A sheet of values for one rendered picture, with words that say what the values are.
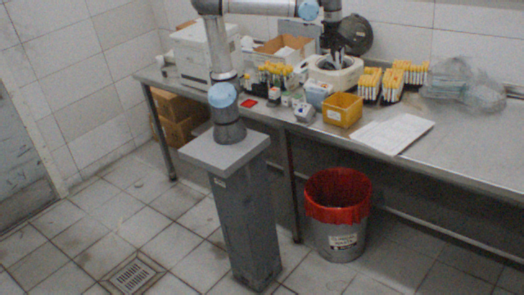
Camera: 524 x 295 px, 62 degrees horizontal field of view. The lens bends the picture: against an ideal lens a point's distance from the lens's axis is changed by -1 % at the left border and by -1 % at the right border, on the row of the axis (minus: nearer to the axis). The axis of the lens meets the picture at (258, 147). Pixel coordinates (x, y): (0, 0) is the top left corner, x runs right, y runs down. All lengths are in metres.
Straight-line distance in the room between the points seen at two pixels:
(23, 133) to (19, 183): 0.36
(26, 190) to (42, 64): 0.88
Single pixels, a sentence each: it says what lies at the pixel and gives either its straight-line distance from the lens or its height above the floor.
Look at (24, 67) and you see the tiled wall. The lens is 3.29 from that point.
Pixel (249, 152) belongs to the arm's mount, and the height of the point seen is 0.91.
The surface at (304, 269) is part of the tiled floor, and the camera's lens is 2.53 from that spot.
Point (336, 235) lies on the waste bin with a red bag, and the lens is 2.36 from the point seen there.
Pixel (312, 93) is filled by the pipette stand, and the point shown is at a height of 0.97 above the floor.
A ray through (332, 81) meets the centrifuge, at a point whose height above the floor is 0.95.
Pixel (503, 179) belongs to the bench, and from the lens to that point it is 1.76.
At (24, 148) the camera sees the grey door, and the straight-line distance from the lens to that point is 3.35.
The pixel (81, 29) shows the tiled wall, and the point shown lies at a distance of 3.43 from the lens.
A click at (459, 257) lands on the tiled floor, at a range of 2.65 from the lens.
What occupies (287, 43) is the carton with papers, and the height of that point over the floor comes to 0.96.
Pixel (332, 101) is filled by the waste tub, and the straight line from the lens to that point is 2.05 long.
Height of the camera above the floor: 1.92
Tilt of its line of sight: 33 degrees down
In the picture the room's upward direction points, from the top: 9 degrees counter-clockwise
